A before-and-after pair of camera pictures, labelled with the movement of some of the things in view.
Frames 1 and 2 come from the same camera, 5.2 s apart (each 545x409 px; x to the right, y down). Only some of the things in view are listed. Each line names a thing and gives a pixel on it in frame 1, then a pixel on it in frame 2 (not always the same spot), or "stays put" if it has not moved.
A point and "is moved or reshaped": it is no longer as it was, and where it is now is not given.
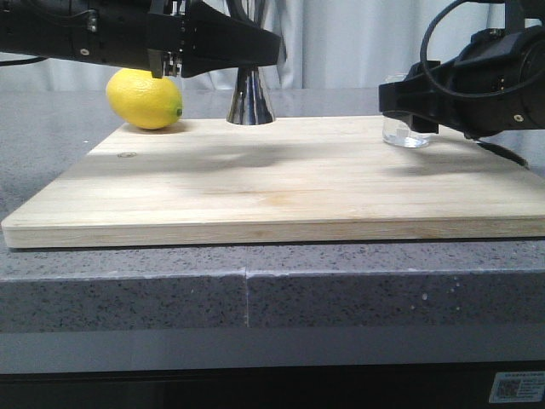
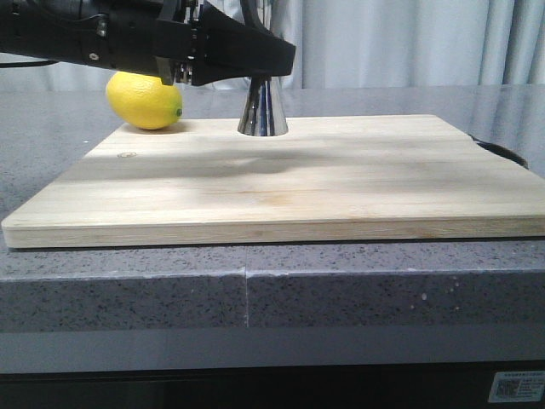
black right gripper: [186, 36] stays put
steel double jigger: [250, 103] is moved or reshaped
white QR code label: [518, 387] stays put
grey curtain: [328, 45] stays put
